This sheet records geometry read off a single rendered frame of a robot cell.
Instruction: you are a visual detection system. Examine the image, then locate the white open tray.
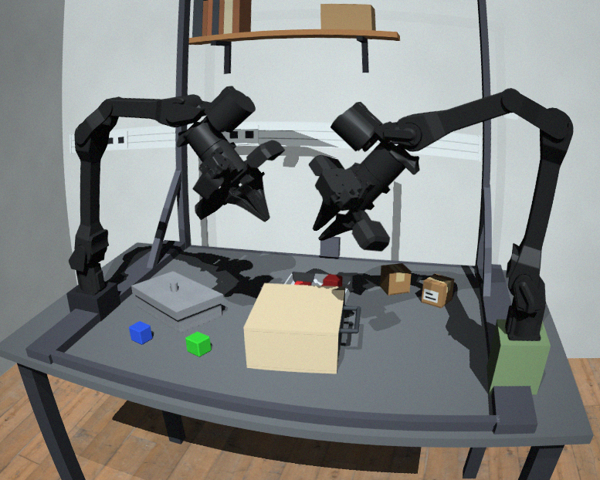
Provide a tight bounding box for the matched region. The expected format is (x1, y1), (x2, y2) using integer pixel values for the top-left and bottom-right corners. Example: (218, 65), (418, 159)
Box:
(284, 272), (353, 304)

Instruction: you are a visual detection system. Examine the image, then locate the blue block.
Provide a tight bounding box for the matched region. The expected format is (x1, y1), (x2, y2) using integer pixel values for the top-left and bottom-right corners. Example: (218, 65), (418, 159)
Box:
(129, 321), (152, 345)

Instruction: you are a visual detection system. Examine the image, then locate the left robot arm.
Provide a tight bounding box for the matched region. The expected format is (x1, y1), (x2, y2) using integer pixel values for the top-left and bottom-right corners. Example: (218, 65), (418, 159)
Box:
(315, 88), (574, 341)

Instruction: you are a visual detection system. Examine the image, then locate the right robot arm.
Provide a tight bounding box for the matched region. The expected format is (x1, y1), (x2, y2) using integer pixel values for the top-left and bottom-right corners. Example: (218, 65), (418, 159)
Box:
(69, 86), (256, 296)

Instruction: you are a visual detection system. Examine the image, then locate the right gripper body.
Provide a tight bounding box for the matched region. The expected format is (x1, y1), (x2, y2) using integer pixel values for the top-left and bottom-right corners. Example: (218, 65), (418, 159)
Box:
(195, 139), (285, 220)

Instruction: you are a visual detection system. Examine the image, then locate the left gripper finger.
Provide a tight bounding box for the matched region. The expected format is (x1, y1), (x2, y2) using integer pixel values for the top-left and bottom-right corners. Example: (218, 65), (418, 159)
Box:
(318, 213), (352, 241)
(313, 201), (341, 231)

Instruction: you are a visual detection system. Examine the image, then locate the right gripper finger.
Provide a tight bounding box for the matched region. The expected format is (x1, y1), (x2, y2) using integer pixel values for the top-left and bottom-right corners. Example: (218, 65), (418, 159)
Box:
(237, 172), (270, 221)
(222, 191), (266, 222)

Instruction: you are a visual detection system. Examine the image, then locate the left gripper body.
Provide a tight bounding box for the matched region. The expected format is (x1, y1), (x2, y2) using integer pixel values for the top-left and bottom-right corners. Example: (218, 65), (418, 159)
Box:
(308, 155), (390, 252)

